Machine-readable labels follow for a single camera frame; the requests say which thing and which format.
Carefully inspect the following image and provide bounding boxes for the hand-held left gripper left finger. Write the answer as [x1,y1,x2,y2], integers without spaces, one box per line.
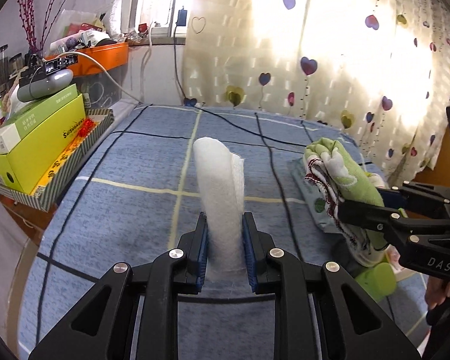
[28,211,211,360]

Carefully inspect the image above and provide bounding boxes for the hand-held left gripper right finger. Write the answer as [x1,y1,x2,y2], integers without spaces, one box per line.
[242,212,422,360]

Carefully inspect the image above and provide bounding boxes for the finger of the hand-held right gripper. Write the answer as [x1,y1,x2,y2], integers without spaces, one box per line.
[377,181,450,219]
[337,199,450,247]

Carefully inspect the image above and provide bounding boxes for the green cloth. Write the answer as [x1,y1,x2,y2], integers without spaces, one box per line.
[354,262,398,302]
[304,137,391,267]

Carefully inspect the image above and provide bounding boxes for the white cotton glove red trim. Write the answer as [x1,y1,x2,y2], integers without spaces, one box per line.
[304,149,394,267]

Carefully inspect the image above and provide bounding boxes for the white towel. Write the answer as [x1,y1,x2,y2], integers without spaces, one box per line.
[192,137,246,282]

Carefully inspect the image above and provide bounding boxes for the person's right hand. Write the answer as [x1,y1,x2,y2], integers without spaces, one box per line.
[425,274,450,310]

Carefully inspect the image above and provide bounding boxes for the wet wipes pack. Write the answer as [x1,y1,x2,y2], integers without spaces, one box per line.
[289,157,346,233]

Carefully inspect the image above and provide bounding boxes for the blue plaid bed sheet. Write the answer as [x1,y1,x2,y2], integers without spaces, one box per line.
[17,103,432,360]

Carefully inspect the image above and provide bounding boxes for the heart print curtain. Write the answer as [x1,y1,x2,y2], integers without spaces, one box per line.
[182,0,450,181]

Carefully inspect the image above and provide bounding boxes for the striped cardboard tray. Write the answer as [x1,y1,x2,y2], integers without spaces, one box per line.
[0,108,115,211]

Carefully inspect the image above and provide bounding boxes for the red tinsel ornament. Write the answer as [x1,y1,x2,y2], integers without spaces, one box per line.
[73,118,96,137]

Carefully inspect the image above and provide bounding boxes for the lime green cardboard box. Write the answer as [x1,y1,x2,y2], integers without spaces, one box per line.
[0,94,87,195]

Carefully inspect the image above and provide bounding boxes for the white and green box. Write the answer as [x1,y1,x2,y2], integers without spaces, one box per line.
[0,83,79,154]

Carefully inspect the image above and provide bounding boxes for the orange plastic basket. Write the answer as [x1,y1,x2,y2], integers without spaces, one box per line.
[47,42,130,77]

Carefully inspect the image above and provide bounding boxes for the grey oval case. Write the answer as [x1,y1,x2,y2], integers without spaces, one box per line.
[17,68,74,103]

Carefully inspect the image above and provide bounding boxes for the black power strip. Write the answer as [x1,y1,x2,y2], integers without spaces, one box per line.
[41,53,79,75]

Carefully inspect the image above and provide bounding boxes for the dark glass jar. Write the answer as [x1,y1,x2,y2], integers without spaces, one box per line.
[0,46,10,96]

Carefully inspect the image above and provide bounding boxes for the purple decorative branches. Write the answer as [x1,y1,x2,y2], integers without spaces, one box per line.
[17,0,87,55]

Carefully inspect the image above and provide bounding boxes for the black cable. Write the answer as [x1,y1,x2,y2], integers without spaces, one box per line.
[172,22,304,233]

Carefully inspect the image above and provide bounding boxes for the white cable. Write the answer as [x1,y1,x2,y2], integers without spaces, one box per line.
[73,50,143,104]

